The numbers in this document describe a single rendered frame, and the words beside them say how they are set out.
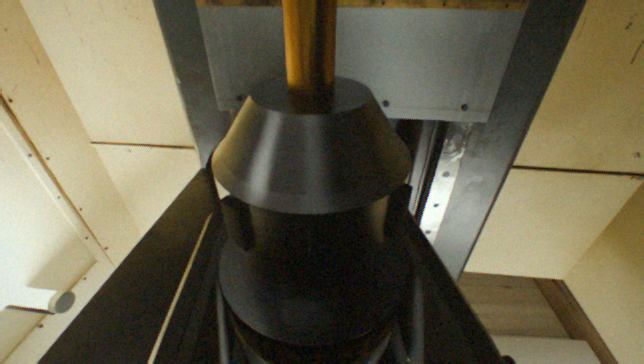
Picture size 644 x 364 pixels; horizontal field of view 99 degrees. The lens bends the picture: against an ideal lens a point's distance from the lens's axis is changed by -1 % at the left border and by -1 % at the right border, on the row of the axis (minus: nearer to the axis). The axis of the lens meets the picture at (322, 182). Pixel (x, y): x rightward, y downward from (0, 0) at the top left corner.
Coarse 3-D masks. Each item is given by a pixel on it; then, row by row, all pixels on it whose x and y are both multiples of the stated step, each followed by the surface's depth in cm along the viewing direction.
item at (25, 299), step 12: (0, 288) 78; (12, 288) 79; (24, 288) 79; (0, 300) 77; (12, 300) 77; (24, 300) 76; (36, 300) 76; (48, 300) 76; (60, 300) 76; (72, 300) 79; (36, 312) 82; (48, 312) 81; (60, 312) 76
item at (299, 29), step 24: (288, 0) 4; (312, 0) 4; (336, 0) 4; (288, 24) 4; (312, 24) 4; (336, 24) 4; (288, 48) 4; (312, 48) 4; (288, 72) 5; (312, 72) 5; (312, 96) 5
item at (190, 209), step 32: (192, 192) 56; (160, 224) 48; (192, 224) 48; (128, 256) 42; (160, 256) 43; (128, 288) 38; (160, 288) 38; (96, 320) 34; (128, 320) 34; (160, 320) 34; (64, 352) 31; (96, 352) 31; (128, 352) 31
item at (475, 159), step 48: (192, 0) 46; (528, 0) 41; (576, 0) 40; (192, 48) 51; (528, 48) 45; (192, 96) 56; (528, 96) 49; (432, 144) 56; (480, 144) 55; (432, 192) 58; (480, 192) 61; (432, 240) 66
